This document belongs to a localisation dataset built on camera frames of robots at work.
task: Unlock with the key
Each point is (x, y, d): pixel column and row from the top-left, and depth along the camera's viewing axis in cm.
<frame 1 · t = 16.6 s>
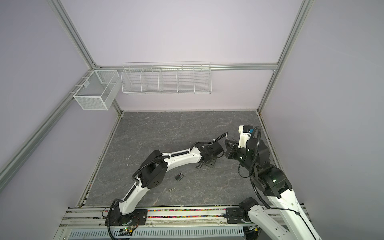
left hand: (209, 162, 91), fingers open
right hand: (225, 141, 65), fingers closed
small silver key: (171, 189, 84), on the table

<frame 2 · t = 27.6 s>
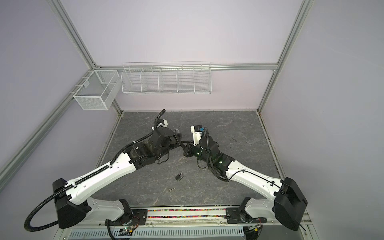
left hand: (181, 138, 72), fingers open
right hand: (179, 143, 72), fingers closed
the named things where they were.

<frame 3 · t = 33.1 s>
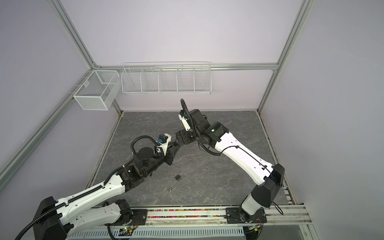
left hand: (176, 146, 73), fingers open
right hand: (183, 134, 73), fingers open
the named things where they were.

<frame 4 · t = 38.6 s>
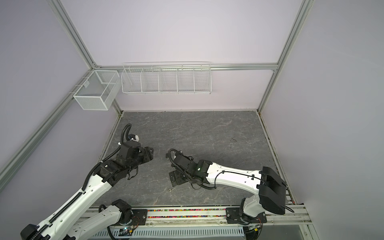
left hand: (148, 153, 76), fingers open
right hand: (176, 177, 76), fingers open
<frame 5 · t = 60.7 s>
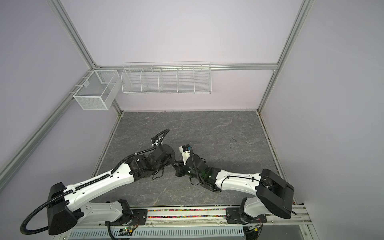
left hand: (173, 156, 76), fingers open
right hand: (171, 165, 76), fingers closed
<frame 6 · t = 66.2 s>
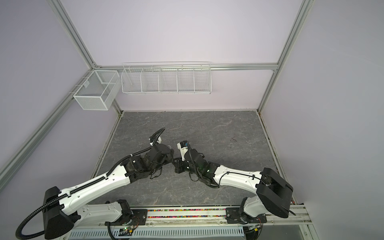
left hand: (172, 154, 76), fingers open
right hand: (170, 162, 76), fingers closed
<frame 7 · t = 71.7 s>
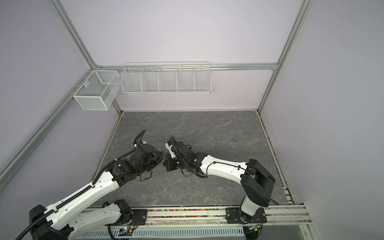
left hand: (163, 156, 76), fingers open
right hand: (162, 165, 77), fingers closed
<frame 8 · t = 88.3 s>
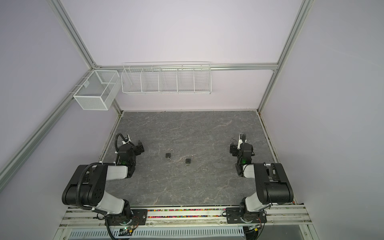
left hand: (132, 143, 93), fingers open
right hand: (241, 144, 94), fingers open
small black padlock: (168, 155, 98), on the table
black padlock: (188, 160, 95), on the table
